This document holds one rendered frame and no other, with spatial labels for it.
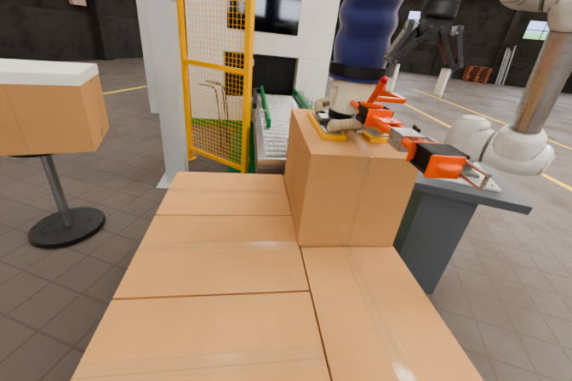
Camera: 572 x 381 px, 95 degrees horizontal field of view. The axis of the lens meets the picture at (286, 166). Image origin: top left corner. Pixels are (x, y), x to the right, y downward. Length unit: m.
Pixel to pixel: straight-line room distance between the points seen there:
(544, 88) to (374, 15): 0.66
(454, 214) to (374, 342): 0.88
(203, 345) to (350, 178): 0.66
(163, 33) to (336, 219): 1.72
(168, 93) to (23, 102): 0.87
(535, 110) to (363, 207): 0.74
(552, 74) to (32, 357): 2.25
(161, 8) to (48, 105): 0.95
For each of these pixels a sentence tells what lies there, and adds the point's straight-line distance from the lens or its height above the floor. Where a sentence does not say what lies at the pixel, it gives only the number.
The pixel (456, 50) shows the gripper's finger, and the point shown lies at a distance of 0.82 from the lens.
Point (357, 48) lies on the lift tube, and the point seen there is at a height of 1.27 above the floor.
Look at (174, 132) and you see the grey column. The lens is 2.32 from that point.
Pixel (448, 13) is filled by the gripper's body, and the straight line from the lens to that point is 0.75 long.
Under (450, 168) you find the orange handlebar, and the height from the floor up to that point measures 1.08.
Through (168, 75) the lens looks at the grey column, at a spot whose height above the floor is 0.94.
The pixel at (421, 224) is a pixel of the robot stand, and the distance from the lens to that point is 1.60.
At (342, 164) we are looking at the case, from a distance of 0.91.
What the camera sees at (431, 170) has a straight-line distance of 0.61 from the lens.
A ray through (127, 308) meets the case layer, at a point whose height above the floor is 0.54.
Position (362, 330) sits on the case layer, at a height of 0.54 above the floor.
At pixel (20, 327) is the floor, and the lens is 1.82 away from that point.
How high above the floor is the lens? 1.28
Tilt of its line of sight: 26 degrees down
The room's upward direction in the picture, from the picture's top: 6 degrees clockwise
